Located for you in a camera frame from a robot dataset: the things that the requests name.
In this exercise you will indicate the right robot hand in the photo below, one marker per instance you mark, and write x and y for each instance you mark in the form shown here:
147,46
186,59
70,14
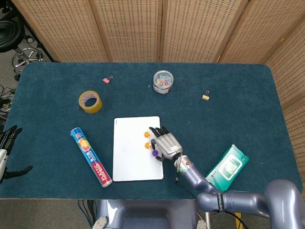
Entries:
168,143

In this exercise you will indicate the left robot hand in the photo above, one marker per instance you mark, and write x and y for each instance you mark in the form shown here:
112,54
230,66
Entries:
7,138

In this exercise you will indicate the purple round magnet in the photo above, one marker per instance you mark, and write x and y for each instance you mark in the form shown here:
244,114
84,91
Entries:
155,153

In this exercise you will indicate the orange round magnet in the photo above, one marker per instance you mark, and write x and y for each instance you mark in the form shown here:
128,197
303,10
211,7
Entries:
147,145
146,134

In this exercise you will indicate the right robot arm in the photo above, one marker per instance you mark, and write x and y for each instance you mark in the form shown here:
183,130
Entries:
238,200

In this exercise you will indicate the white rectangular board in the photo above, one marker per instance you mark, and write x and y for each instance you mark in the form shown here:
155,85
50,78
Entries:
128,152

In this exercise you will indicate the dark teal table mat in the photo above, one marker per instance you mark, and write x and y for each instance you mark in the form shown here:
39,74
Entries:
214,114

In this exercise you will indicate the yellow binder clip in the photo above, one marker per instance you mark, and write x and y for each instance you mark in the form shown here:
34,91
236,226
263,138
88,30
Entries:
205,97

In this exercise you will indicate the clear jar of binder clips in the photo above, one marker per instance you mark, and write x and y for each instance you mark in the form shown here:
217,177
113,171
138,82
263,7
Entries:
163,83

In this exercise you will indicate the green wet wipes pack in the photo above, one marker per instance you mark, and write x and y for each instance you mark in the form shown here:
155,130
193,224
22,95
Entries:
228,164

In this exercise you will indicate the grey robot torso base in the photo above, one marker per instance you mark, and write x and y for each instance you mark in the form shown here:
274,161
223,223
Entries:
147,214

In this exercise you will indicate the plastic food wrap roll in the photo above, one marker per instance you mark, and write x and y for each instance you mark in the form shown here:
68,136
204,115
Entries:
91,157

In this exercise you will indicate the yellow packing tape roll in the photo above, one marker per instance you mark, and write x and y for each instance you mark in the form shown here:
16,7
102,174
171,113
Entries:
95,108

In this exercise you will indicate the metal table leg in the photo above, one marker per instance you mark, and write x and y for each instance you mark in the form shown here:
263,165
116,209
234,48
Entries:
207,220

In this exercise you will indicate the chrome stool base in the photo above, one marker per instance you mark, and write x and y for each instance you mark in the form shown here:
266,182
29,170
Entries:
28,53

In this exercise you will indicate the pink binder clip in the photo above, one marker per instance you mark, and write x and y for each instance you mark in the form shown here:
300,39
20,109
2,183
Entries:
106,80

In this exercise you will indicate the woven rattan folding screen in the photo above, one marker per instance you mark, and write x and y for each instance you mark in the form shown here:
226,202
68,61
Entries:
131,28

